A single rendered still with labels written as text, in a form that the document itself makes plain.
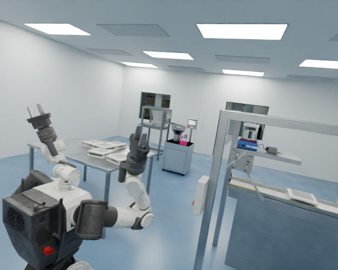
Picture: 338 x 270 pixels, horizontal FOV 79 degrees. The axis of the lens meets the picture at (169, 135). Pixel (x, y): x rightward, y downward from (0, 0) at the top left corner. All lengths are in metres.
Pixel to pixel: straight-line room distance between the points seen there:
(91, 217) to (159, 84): 7.35
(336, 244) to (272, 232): 0.52
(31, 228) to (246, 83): 7.03
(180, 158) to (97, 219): 4.15
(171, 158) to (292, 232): 3.23
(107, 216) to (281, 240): 2.00
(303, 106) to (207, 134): 3.05
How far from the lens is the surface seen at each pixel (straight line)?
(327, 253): 2.67
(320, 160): 7.83
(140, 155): 0.81
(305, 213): 2.43
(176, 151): 4.97
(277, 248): 2.65
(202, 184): 1.55
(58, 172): 1.08
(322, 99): 7.66
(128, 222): 1.06
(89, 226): 0.93
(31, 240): 1.00
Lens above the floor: 1.76
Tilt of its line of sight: 10 degrees down
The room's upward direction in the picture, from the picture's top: 8 degrees clockwise
